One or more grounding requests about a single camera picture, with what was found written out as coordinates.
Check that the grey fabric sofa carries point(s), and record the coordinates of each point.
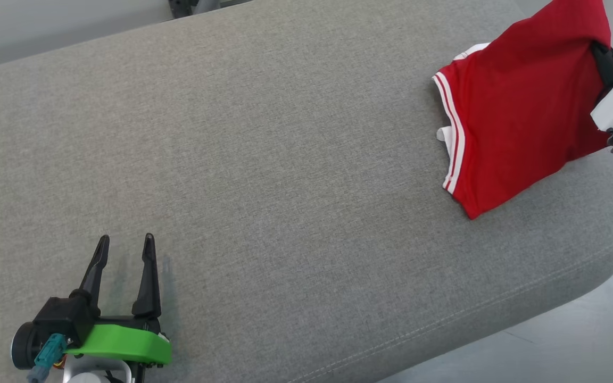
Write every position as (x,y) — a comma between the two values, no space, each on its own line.
(285,186)

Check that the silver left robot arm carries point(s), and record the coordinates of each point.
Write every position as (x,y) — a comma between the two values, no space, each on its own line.
(91,379)

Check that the teal left camera connector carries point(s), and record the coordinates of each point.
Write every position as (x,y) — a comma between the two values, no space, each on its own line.
(50,351)

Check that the red and white jersey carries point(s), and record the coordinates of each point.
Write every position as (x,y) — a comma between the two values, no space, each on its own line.
(524,106)

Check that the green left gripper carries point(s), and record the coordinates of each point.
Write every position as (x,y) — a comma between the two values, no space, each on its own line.
(125,343)

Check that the dark metal frame base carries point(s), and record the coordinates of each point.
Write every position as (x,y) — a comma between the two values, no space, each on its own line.
(184,6)

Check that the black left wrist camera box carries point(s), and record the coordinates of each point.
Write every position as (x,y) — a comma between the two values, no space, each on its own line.
(61,319)

